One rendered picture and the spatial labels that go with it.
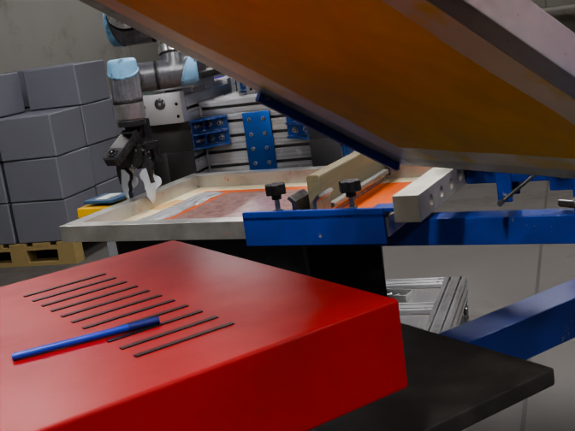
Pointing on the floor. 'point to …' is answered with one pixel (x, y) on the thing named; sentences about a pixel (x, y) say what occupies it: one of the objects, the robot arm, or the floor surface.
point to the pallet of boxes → (53, 156)
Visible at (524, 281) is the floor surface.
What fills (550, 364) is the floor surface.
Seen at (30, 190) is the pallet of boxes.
